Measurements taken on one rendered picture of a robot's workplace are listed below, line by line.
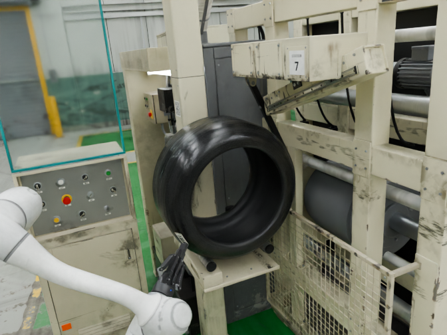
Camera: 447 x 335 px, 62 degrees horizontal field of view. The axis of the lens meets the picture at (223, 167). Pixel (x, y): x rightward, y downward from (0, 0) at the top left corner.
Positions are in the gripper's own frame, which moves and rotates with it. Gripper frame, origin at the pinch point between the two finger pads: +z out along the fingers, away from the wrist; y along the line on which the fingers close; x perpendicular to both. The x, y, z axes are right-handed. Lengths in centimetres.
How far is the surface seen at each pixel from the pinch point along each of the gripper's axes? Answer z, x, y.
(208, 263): 6.2, -0.4, 16.0
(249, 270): 16.7, 5.1, 35.9
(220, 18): 916, -365, 70
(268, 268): 20.0, 12.1, 40.0
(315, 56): 41, 66, -35
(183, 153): 21.8, 12.3, -28.3
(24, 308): 13, -203, 46
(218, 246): 9.6, 7.2, 10.6
